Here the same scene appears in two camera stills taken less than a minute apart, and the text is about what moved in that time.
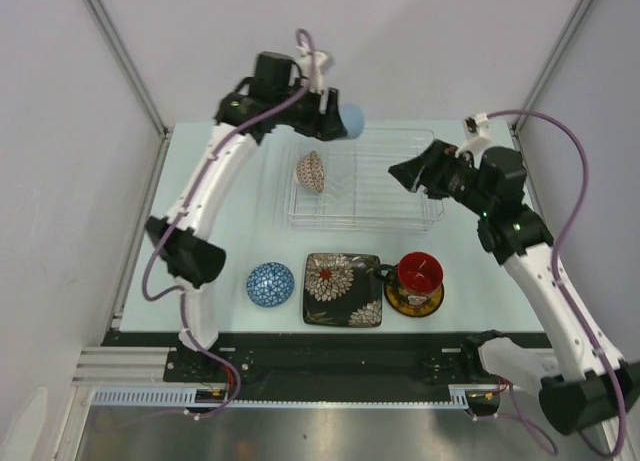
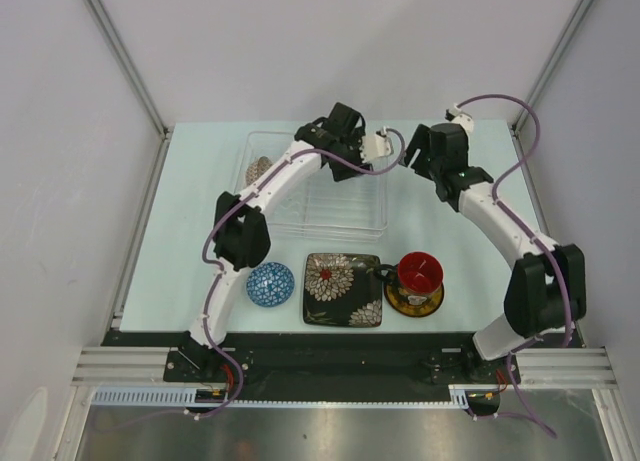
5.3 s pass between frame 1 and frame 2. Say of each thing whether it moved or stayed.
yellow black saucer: stayed
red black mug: stayed
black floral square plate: stayed
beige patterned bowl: moved
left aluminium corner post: stayed
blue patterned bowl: stayed
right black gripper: moved
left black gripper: moved
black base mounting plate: stayed
